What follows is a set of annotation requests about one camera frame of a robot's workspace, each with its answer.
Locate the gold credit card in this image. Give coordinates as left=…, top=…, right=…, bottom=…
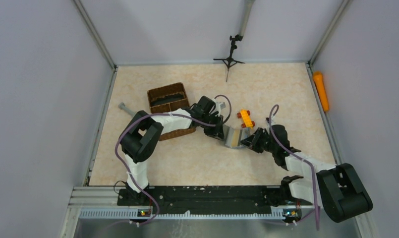
left=230, top=130, right=241, bottom=148

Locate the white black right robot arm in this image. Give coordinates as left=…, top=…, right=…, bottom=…
left=240, top=124, right=373, bottom=223

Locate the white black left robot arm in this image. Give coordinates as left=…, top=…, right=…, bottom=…
left=115, top=96, right=225, bottom=193

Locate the yellow red toy brick car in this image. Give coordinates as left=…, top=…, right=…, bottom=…
left=236, top=110, right=255, bottom=128

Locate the brown wicker basket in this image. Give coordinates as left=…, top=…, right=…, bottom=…
left=147, top=82, right=197, bottom=142

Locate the grey dumbbell-shaped plastic part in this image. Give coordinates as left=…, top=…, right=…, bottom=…
left=118, top=102, right=136, bottom=117

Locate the orange flashlight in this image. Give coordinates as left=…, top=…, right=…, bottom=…
left=313, top=71, right=330, bottom=112

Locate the black camera tripod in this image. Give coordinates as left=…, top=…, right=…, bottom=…
left=213, top=0, right=255, bottom=82

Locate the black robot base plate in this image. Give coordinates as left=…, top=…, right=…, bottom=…
left=117, top=185, right=310, bottom=207

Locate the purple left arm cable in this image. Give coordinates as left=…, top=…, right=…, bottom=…
left=114, top=94, right=233, bottom=227

